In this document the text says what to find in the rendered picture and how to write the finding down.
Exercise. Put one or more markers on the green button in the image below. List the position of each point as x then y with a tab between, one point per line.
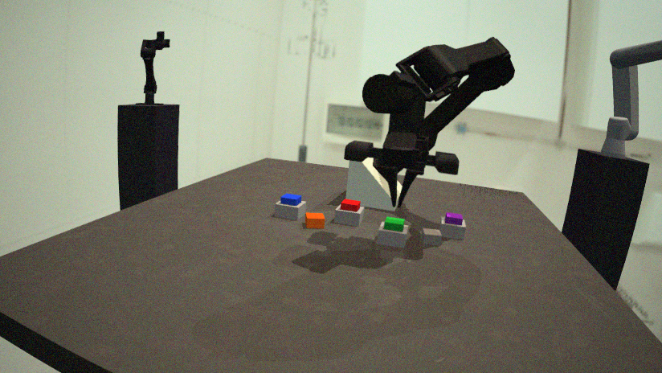
392	232

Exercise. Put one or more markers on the blue button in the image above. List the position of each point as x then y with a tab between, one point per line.
290	207

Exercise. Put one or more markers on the orange block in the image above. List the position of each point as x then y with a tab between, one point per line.
314	220

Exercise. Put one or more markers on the red button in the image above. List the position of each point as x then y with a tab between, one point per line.
349	212

